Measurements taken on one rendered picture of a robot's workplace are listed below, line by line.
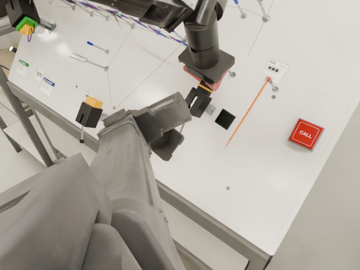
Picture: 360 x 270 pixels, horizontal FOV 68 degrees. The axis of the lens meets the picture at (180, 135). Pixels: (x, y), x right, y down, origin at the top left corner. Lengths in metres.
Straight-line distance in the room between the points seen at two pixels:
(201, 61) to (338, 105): 0.31
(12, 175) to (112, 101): 1.41
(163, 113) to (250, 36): 0.36
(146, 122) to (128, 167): 0.28
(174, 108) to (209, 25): 0.15
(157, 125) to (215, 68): 0.17
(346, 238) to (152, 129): 1.58
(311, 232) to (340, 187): 0.43
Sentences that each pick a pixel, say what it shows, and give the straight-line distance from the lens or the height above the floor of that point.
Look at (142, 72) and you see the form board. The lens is 0.82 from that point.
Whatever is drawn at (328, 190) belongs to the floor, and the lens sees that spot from 2.03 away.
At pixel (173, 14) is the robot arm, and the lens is 0.47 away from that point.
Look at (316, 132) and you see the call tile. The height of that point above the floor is 1.11.
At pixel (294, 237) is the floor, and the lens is 1.76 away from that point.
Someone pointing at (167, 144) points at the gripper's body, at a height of 1.08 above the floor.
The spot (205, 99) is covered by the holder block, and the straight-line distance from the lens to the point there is 0.62.
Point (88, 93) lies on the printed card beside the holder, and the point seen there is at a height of 0.96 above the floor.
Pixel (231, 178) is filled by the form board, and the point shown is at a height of 0.95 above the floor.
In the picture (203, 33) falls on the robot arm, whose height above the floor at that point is 1.30.
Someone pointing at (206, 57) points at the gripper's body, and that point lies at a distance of 0.51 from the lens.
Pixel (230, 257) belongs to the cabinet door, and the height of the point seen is 0.65.
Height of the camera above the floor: 1.49
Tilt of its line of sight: 45 degrees down
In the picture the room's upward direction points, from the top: straight up
